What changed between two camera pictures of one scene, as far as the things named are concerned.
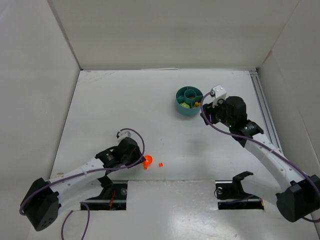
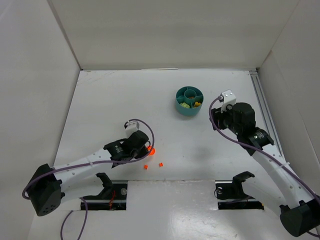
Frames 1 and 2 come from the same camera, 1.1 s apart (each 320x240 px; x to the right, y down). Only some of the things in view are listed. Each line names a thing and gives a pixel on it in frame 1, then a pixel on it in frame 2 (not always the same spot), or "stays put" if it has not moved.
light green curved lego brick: (184, 105) stays put
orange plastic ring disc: (148, 160) → (152, 151)
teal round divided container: (190, 95) stays put
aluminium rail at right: (264, 105) stays put
